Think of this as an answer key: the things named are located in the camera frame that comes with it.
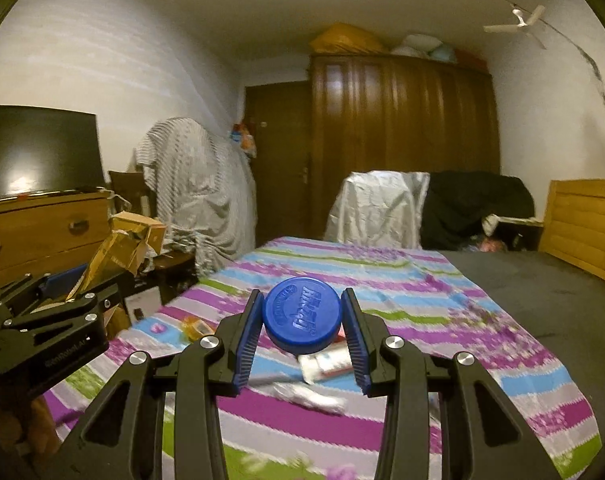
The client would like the grey striped draped cloth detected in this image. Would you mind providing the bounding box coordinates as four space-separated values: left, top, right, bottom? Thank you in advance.
134 117 257 276

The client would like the dark wooden wardrobe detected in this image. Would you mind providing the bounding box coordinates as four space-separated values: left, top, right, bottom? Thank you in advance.
309 55 501 235

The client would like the white product box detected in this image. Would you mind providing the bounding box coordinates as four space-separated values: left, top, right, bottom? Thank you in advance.
124 286 162 324

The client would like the silver fabric covered chair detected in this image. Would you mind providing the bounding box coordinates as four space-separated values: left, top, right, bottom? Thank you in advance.
324 170 431 249

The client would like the white medicine tablet box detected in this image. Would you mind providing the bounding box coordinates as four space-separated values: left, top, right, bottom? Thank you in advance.
298 341 353 384

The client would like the black flat television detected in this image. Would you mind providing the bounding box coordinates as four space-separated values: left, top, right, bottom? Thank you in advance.
0 105 105 199

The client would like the colourful striped bed sheet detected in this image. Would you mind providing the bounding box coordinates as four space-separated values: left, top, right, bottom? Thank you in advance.
45 237 602 479

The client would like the wooden headboard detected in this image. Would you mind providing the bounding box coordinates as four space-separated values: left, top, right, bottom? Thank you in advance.
539 179 605 281

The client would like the dark wooden door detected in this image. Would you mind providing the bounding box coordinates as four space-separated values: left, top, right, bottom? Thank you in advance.
244 80 311 246

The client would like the blue plastic lid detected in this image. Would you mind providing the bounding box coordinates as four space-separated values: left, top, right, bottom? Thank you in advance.
262 276 342 356

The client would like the brown cardboard piece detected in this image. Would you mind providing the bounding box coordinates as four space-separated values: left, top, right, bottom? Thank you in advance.
66 211 166 301

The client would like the wooden chest of drawers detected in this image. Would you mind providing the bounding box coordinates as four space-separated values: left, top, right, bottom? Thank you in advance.
0 192 110 286

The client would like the black draped clothing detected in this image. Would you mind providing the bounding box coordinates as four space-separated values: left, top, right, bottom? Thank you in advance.
420 171 535 250

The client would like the yellow plastic wrapper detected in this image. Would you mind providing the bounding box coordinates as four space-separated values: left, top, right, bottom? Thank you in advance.
181 315 214 344

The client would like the white ceiling fan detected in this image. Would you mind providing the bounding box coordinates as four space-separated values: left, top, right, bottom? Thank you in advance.
483 6 545 50

